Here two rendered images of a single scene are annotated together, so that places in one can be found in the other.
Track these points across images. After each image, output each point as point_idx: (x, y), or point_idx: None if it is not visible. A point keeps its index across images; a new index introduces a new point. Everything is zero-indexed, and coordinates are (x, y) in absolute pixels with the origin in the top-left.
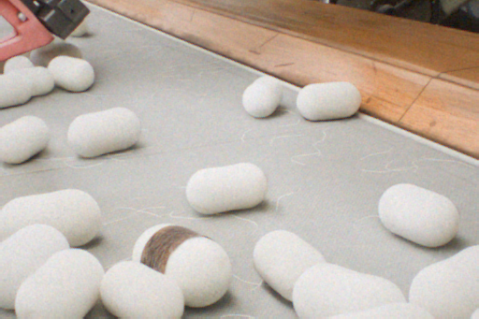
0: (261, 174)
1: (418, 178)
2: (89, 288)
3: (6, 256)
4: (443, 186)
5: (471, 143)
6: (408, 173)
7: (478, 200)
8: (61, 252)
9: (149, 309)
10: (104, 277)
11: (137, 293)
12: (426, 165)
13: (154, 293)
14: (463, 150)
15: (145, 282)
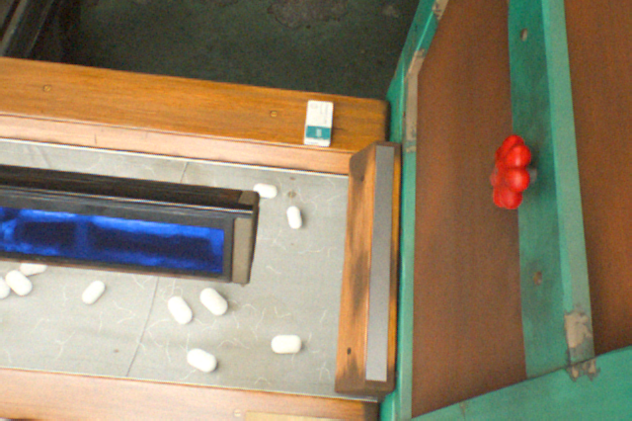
0: None
1: (8, 161)
2: (25, 277)
3: (1, 290)
4: (20, 161)
5: (2, 133)
6: (2, 161)
7: (36, 162)
8: (10, 278)
9: (43, 269)
10: (24, 272)
11: (39, 269)
12: (1, 152)
13: (41, 266)
14: (1, 136)
15: (38, 266)
